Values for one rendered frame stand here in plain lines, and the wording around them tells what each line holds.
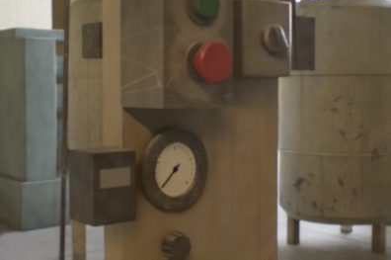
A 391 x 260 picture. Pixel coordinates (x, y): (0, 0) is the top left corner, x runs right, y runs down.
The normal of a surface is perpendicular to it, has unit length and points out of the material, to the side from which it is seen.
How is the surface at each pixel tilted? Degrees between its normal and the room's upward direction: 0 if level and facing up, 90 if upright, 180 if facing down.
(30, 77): 90
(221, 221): 90
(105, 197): 90
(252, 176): 90
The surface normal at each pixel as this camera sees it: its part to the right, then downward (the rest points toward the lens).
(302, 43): 0.62, 0.04
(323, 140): -0.48, 0.04
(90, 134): -0.67, 0.04
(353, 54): -0.03, 0.04
